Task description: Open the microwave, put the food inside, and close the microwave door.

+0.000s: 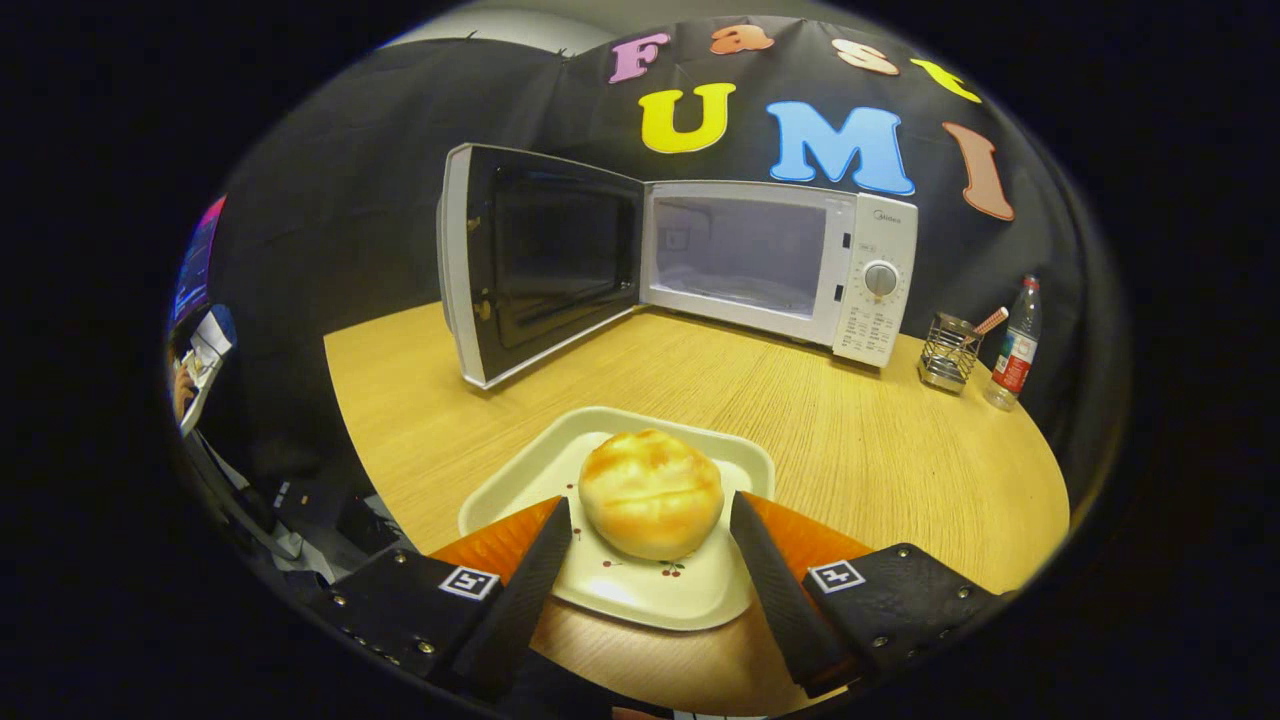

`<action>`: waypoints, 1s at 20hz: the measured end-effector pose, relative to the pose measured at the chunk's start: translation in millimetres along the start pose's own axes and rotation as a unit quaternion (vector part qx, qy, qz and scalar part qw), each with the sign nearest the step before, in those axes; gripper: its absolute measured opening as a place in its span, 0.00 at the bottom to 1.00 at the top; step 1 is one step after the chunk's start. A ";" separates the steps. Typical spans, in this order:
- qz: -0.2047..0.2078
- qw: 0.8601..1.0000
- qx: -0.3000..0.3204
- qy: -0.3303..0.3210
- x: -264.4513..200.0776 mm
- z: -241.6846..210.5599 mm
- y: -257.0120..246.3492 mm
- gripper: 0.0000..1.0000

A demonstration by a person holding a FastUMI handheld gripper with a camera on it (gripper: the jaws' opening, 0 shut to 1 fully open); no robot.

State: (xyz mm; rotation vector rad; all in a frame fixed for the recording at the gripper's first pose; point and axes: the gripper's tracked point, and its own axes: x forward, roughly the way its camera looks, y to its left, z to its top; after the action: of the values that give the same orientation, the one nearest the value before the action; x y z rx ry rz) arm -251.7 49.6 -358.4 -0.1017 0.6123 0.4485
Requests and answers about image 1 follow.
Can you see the cream serving tray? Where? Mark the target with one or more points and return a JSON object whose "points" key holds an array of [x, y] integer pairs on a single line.
{"points": [[640, 592]]}

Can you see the red checked straw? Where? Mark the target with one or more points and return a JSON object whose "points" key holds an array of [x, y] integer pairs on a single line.
{"points": [[992, 319]]}

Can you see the golden bread bun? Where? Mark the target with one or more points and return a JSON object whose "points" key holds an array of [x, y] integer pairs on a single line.
{"points": [[650, 495]]}

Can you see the computer monitor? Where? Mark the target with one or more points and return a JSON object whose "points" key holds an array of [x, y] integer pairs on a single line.
{"points": [[195, 265]]}

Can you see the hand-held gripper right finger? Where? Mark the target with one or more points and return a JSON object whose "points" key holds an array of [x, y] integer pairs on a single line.
{"points": [[775, 590]]}

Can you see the white microwave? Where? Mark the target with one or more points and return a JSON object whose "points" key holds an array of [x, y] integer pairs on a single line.
{"points": [[885, 235]]}

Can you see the blue and white object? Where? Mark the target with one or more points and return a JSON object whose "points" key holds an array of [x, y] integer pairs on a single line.
{"points": [[215, 335]]}

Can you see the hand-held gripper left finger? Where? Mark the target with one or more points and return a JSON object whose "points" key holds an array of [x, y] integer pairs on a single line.
{"points": [[530, 590]]}

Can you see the clear plastic water bottle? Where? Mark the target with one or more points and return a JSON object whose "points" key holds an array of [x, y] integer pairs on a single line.
{"points": [[1014, 350]]}

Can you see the white office desk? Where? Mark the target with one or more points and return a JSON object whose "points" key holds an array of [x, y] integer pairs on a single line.
{"points": [[200, 395]]}

